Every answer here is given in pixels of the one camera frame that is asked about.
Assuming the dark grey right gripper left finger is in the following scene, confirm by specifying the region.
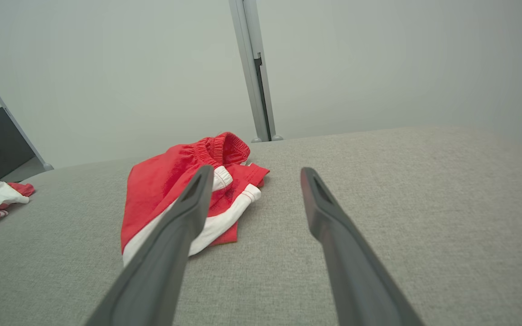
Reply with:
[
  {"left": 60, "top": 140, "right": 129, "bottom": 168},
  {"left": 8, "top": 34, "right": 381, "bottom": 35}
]
[{"left": 84, "top": 165, "right": 215, "bottom": 326}]

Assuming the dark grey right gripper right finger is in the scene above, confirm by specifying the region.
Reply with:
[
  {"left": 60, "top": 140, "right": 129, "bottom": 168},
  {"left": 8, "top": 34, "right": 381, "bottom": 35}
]
[{"left": 300, "top": 167, "right": 425, "bottom": 326}]

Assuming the red shirt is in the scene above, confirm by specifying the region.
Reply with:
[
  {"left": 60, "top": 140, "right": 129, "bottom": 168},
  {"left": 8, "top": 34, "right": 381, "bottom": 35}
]
[{"left": 121, "top": 132, "right": 270, "bottom": 267}]

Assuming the grey metal shelf frame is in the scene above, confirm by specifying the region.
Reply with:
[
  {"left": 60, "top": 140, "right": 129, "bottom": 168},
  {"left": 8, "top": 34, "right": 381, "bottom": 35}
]
[{"left": 0, "top": 52, "right": 54, "bottom": 171}]

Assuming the grey metal partition post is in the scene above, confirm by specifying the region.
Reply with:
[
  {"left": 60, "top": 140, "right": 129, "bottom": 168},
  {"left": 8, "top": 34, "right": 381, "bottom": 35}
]
[{"left": 228, "top": 0, "right": 283, "bottom": 143}]

